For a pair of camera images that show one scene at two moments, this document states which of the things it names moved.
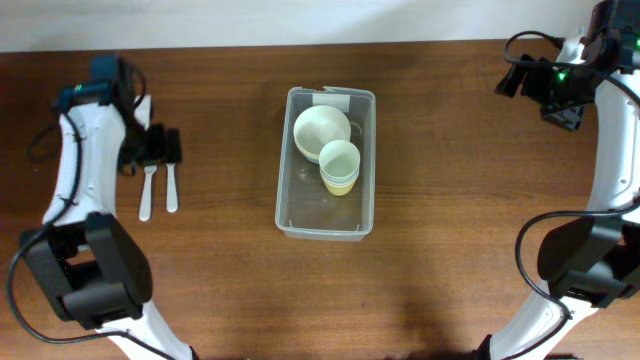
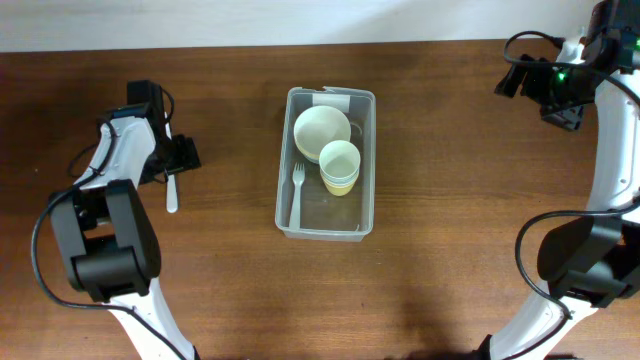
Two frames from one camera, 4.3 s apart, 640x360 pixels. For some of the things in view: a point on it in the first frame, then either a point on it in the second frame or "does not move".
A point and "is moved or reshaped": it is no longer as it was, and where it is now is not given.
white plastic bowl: (318, 125) does not move
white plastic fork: (146, 198) is moved or reshaped
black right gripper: (567, 118) does not move
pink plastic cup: (340, 184) does not move
